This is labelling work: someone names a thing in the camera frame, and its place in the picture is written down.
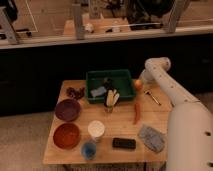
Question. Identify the small orange apple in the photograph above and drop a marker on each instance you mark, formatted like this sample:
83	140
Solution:
138	85

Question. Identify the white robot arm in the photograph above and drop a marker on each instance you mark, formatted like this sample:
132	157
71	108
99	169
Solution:
190	123

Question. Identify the white paper cup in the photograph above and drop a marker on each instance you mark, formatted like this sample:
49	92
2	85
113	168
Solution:
96	130

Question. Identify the blue plastic cup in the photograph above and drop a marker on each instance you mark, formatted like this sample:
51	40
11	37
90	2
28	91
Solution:
88	150

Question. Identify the dark round object in tray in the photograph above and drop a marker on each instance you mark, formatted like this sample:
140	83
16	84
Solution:
108	83

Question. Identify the blue-grey sponge in tray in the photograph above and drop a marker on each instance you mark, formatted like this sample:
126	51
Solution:
98	92

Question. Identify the green plastic tray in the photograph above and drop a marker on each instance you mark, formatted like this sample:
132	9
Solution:
120	80

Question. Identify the dark grape bunch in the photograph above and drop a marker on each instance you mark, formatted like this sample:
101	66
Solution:
75	93

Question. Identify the purple bowl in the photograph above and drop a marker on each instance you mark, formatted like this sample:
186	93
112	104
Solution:
67	110

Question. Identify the light wooden folding table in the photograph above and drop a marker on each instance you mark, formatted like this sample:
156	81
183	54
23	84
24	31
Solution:
119	123

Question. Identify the black rectangular remote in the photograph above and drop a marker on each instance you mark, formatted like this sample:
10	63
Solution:
124	143

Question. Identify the orange-red bowl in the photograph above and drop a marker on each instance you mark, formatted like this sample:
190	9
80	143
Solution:
66	136

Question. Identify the grey folded cloth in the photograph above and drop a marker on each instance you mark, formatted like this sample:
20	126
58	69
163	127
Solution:
152	138

